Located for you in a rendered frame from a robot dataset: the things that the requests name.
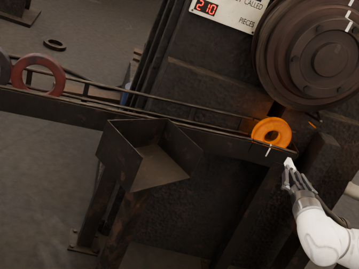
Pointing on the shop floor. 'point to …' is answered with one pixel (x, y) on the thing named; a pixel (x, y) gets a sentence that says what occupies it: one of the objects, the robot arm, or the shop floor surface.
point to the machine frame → (221, 196)
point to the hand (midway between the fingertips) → (289, 166)
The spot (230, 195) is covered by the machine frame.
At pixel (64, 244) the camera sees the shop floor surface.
